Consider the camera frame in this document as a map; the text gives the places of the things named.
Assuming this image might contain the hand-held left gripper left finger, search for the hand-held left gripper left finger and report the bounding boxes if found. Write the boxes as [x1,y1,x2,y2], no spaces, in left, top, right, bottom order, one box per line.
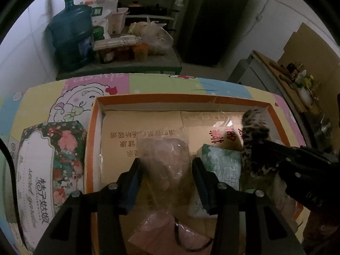
[33,158,142,255]

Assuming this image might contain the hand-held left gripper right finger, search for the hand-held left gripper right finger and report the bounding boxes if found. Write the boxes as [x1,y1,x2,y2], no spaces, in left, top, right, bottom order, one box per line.
[191,157,307,255]

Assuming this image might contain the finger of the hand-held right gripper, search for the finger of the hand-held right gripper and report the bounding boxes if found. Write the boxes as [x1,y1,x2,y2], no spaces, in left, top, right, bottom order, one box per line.
[251,139,332,164]
[250,153,302,192]

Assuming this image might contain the spotted fuzzy cloth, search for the spotted fuzzy cloth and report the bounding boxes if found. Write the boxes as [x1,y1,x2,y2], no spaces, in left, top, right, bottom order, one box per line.
[240,107,271,176]

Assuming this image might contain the pink cloth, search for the pink cloth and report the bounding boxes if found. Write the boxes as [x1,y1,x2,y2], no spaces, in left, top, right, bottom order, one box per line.
[137,135,192,211]

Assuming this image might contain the cardboard box orange rim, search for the cardboard box orange rim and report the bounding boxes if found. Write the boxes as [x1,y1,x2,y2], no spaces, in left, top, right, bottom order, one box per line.
[84,93,311,255]

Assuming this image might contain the person's right forearm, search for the person's right forearm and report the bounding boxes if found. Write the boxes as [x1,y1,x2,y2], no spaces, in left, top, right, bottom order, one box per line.
[301,207,340,248]

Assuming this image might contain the green white tissue pack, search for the green white tissue pack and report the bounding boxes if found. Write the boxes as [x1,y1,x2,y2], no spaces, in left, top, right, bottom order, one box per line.
[187,143,244,219]

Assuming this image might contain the pink plastic packet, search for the pink plastic packet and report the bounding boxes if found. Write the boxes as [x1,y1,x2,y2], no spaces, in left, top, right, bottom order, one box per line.
[128,209,215,254]

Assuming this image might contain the cluster of small bottles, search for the cluster of small bottles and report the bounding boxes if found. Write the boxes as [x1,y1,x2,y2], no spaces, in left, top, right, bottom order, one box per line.
[285,62,320,107]

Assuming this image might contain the grey cabinet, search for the grey cabinet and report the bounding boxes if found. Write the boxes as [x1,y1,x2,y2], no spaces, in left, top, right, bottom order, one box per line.
[228,56,282,96]

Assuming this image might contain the wooden board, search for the wooden board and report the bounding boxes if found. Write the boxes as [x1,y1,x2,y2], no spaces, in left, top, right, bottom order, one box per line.
[251,50,293,86]

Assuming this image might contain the floral tissue pack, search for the floral tissue pack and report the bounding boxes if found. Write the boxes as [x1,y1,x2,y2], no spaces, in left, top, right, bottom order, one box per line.
[14,120,89,252]

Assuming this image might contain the cardboard panel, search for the cardboard panel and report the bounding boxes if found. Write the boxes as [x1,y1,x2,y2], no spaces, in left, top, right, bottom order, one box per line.
[282,22,340,81]

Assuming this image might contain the low table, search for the low table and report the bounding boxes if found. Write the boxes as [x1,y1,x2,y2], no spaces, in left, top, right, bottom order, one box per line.
[55,46,183,82]

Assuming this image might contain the brown sauce jar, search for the brown sauce jar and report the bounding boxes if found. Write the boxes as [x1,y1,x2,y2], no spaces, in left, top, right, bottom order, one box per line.
[98,49,116,64]

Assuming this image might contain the black refrigerator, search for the black refrigerator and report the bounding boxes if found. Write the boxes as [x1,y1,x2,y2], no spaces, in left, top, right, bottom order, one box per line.
[181,0,255,67]

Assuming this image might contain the clear plastic bag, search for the clear plastic bag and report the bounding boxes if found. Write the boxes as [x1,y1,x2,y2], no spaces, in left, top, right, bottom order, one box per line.
[128,17,175,57]

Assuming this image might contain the green packet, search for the green packet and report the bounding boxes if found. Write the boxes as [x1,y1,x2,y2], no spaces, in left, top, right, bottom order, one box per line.
[92,25,107,42]

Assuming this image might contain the blue water jug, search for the blue water jug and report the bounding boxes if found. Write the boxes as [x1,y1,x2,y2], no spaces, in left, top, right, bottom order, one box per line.
[48,1,96,73]

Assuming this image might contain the white plastic tub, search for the white plastic tub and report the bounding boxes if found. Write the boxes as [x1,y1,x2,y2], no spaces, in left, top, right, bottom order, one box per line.
[107,7,130,35]

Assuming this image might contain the white sack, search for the white sack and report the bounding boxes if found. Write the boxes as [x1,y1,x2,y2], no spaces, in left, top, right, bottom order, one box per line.
[85,0,119,36]

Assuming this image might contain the black pan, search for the black pan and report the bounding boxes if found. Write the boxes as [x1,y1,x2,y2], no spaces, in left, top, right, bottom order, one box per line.
[145,4,180,17]

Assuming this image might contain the black pot red lid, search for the black pot red lid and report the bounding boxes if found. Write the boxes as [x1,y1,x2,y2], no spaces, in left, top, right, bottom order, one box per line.
[127,1,146,16]

